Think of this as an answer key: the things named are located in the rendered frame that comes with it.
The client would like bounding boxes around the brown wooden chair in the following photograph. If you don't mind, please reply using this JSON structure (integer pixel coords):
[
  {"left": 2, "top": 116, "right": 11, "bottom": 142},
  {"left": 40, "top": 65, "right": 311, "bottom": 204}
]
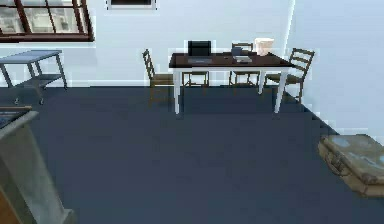
[
  {"left": 142, "top": 48, "right": 175, "bottom": 104},
  {"left": 182, "top": 70, "right": 210, "bottom": 89},
  {"left": 228, "top": 42, "right": 262, "bottom": 88},
  {"left": 265, "top": 47, "right": 316, "bottom": 104}
]

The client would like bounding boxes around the black laptop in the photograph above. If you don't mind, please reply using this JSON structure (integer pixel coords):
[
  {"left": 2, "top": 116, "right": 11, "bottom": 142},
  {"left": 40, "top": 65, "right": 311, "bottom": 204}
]
[{"left": 186, "top": 40, "right": 214, "bottom": 65}]

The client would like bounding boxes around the dark top white leg table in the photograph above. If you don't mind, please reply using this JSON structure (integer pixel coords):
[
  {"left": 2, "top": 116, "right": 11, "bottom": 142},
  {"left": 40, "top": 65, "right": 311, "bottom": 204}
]
[{"left": 168, "top": 51, "right": 295, "bottom": 115}]

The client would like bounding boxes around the grey book stack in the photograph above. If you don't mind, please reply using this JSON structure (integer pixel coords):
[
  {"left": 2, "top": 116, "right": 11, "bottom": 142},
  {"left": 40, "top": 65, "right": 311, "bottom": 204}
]
[{"left": 230, "top": 46, "right": 253, "bottom": 64}]

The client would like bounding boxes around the white pot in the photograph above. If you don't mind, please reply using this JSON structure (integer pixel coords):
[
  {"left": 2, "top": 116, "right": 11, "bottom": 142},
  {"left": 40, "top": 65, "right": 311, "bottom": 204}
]
[{"left": 254, "top": 37, "right": 275, "bottom": 57}]

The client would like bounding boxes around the grey rolling cart table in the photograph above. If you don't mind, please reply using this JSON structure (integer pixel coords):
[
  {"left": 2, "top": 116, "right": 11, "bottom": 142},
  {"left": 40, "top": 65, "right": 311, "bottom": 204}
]
[{"left": 0, "top": 49, "right": 68, "bottom": 106}]

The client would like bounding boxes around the tan old suitcase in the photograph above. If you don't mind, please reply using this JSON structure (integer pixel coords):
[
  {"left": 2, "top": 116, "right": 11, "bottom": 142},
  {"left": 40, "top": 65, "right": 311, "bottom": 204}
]
[{"left": 317, "top": 133, "right": 384, "bottom": 198}]

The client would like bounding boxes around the brown framed window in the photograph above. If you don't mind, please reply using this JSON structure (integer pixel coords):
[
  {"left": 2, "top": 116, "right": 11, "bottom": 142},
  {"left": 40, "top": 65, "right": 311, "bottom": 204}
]
[{"left": 0, "top": 0, "right": 95, "bottom": 43}]

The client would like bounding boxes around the grey green cabinet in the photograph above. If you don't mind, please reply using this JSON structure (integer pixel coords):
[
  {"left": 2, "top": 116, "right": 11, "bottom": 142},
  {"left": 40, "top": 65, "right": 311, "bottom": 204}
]
[{"left": 0, "top": 105, "right": 78, "bottom": 224}]

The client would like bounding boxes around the dark framed wall picture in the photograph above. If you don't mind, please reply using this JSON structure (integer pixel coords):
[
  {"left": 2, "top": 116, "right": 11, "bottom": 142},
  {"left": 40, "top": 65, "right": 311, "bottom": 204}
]
[{"left": 107, "top": 0, "right": 157, "bottom": 10}]

